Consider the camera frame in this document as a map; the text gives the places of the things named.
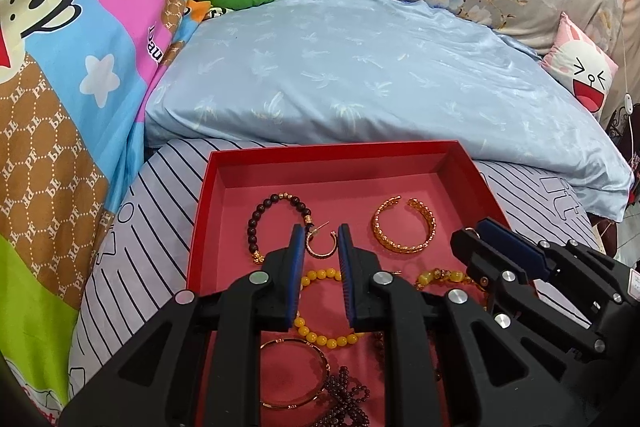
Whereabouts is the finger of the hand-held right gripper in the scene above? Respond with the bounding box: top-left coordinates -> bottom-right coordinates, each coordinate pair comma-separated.
450,228 -> 608,360
476,217 -> 626,308

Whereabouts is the yellow-green stone bracelet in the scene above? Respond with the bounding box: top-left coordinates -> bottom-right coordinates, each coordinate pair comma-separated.
415,265 -> 489,296

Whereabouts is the red cardboard box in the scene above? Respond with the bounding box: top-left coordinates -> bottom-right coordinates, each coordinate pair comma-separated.
186,140 -> 541,427

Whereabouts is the gold chain cuff bracelet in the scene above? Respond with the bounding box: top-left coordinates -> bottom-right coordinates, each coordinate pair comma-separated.
371,196 -> 437,257

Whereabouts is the light blue pillow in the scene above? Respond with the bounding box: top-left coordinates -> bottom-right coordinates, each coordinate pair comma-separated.
144,0 -> 635,223

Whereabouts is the gold hoop earring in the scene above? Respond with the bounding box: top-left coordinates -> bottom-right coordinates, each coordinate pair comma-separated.
305,221 -> 339,258

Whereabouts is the dark wooden bead bracelet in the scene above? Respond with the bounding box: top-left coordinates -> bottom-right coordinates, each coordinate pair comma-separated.
247,193 -> 316,266

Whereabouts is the pink bunny cushion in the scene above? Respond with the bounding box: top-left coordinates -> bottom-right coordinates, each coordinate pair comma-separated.
540,12 -> 620,114

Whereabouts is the garnet small-bead bracelet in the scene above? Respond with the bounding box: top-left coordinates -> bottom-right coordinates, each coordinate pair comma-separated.
315,365 -> 372,427

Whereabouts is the dark bedside clutter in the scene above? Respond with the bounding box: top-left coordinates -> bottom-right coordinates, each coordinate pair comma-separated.
602,104 -> 640,268

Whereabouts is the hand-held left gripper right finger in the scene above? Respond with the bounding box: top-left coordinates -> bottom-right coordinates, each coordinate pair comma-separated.
337,223 -> 596,427

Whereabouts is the yellow round bead bracelet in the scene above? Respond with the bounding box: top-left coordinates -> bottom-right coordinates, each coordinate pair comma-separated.
295,268 -> 367,349

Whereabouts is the plain gold bangle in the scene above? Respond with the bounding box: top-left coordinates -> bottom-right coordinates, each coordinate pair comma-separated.
258,337 -> 331,410

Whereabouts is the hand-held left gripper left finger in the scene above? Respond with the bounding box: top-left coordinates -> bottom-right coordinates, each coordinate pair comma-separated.
59,225 -> 307,427

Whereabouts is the colourful cartoon quilt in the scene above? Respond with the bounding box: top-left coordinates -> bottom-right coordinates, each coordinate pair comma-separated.
0,0 -> 207,427

